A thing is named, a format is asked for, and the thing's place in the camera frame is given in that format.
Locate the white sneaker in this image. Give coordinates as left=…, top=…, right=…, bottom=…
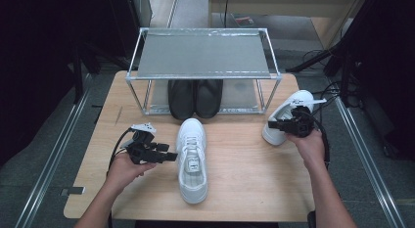
left=261, top=89, right=316, bottom=147
left=175, top=117, right=208, bottom=205

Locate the black floor cable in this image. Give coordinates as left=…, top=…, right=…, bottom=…
left=311, top=80, right=345, bottom=124
left=301, top=49, right=331, bottom=71

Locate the black tripod stand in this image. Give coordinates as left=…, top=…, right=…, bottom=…
left=286, top=31, right=363, bottom=109

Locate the right hand-held gripper cable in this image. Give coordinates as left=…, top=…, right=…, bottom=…
left=301, top=110, right=331, bottom=170

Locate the person's right hand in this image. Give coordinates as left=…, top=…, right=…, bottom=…
left=287, top=129, right=326, bottom=168

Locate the metal shoe rack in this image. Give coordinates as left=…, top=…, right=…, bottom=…
left=124, top=26, right=282, bottom=115

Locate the black metal stand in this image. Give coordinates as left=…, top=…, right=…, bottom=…
left=69, top=41, right=131, bottom=105

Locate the red and black item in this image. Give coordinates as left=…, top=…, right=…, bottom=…
left=234, top=15, right=256, bottom=27

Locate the black slipper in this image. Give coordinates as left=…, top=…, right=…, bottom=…
left=167, top=79, right=197, bottom=120
left=195, top=79, right=224, bottom=119

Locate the metal floor rail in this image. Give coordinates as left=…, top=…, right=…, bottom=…
left=334, top=97, right=407, bottom=228
left=14, top=74, right=94, bottom=228

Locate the person's left hand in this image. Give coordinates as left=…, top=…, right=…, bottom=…
left=105, top=153, right=158, bottom=193

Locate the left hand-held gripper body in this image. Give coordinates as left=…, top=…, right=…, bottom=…
left=126, top=122, right=164, bottom=165

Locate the hand-held gripper cable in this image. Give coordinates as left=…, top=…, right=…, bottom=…
left=301, top=110, right=331, bottom=170
left=107, top=128, right=135, bottom=228

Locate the light wooden cabinet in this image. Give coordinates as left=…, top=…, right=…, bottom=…
left=208, top=0, right=364, bottom=49

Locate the black curtain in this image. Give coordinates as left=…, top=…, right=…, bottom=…
left=0, top=0, right=142, bottom=167
left=339, top=0, right=415, bottom=161

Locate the left hand-held gripper cable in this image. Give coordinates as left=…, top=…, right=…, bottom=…
left=107, top=128, right=135, bottom=228

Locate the grey tape tab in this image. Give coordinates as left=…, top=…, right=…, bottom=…
left=60, top=186, right=86, bottom=197

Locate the black chair armrest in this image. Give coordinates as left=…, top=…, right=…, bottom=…
left=306, top=210, right=317, bottom=228

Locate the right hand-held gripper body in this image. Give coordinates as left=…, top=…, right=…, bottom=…
left=287, top=98, right=327, bottom=138

